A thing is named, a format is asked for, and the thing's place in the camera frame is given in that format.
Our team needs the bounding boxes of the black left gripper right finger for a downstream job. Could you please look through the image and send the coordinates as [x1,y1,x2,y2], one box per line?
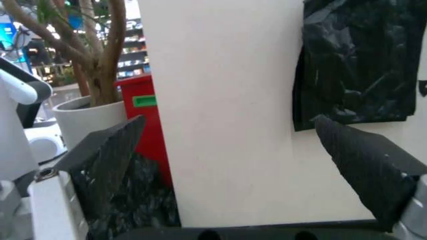
[314,115,427,240]

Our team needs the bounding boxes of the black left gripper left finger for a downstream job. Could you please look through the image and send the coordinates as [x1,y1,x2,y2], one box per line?
[28,114,147,240]

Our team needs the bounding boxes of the crumpled black plastic bag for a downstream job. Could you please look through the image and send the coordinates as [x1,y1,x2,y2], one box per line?
[84,149,183,240]

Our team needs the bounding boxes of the red bin with green label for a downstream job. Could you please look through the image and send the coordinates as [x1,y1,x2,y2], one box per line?
[114,73,174,189]

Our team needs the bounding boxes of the folded black garbage bag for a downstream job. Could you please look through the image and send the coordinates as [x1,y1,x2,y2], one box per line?
[292,0,420,133]

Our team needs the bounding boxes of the white round plant pot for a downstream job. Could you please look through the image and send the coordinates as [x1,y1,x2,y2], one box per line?
[52,94,129,151]

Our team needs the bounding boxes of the white rounded robot shell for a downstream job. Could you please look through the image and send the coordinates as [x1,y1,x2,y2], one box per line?
[0,56,70,181]

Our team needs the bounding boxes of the indoor tree with brown trunks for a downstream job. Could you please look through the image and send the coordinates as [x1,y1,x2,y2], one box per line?
[0,0,129,107]

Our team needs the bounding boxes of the background shop shelves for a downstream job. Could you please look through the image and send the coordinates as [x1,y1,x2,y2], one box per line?
[114,17,152,79]

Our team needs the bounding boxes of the white upright partition panel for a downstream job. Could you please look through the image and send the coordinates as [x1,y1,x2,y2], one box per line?
[136,0,427,228]

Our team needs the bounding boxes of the blue lit display screen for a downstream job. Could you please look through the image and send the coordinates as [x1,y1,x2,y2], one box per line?
[0,14,22,51]

